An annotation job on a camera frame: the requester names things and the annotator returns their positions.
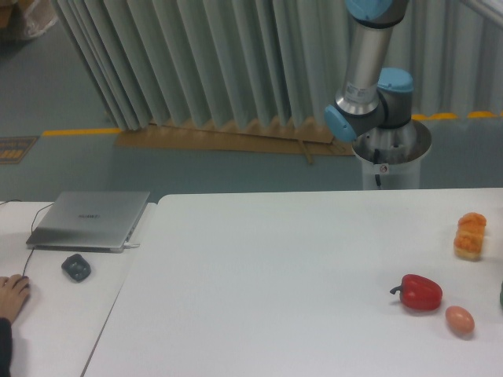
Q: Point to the person's hand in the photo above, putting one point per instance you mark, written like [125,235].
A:
[12,296]

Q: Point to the black computer mouse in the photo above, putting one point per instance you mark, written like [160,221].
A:
[27,286]

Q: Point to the dark sleeve forearm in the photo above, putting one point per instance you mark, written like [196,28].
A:
[6,345]

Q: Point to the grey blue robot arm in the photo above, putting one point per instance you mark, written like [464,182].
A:
[369,78]

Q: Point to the red bell pepper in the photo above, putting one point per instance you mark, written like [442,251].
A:
[418,293]

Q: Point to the black small controller device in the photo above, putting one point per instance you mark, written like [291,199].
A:
[77,268]

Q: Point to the silver closed laptop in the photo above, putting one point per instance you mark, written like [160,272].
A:
[89,221]

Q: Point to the grey pleated curtain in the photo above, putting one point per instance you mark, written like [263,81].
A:
[271,63]

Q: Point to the brown cardboard sheet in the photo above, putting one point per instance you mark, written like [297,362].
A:
[309,139]

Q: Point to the brown egg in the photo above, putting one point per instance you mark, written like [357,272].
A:
[460,320]

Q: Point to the orange bread loaf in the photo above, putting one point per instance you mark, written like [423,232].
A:
[468,241]

